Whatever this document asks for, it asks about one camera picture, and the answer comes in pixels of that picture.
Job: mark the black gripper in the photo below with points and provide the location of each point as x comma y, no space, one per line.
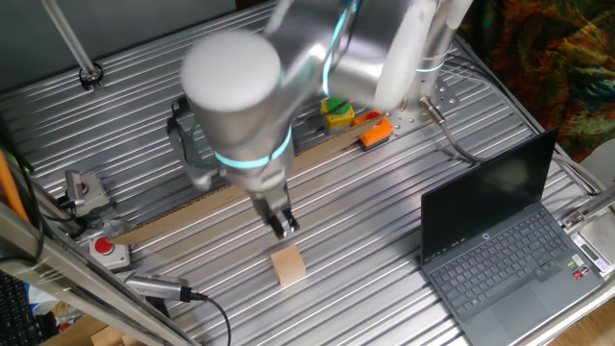
271,204

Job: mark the wooden cube block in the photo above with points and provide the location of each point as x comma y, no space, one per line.
288,266

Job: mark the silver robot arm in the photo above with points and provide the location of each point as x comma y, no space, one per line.
240,96

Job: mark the brown cardboard board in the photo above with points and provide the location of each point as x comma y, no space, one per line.
192,206

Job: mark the yellow box green button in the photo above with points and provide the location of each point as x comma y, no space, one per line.
338,115

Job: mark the orange box red button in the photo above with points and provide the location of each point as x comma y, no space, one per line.
377,134

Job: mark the grey box tall red button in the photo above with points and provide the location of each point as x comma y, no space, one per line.
108,250

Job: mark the grey box flat red button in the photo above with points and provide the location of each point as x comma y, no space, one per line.
96,192

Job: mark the dark grey laptop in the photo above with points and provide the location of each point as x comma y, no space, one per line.
495,250

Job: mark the brown cardboard box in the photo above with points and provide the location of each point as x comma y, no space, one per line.
86,334

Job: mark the orange pole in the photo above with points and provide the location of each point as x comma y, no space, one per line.
10,187

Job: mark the silver pole with base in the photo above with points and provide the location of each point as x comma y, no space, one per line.
72,43

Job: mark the black keyboard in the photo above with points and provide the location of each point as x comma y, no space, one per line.
19,317

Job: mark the colourful patterned cloth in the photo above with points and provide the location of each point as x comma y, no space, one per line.
543,57

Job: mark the silver digital scale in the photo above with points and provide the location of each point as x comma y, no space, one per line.
598,240

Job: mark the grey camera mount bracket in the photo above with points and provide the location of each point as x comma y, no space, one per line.
192,158

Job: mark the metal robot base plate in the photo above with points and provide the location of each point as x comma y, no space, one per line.
442,98

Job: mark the small silver camera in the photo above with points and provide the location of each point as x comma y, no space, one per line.
75,188

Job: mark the aluminium frame bar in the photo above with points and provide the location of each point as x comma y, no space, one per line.
72,283

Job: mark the metal corner bracket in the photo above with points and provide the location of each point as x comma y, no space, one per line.
579,216

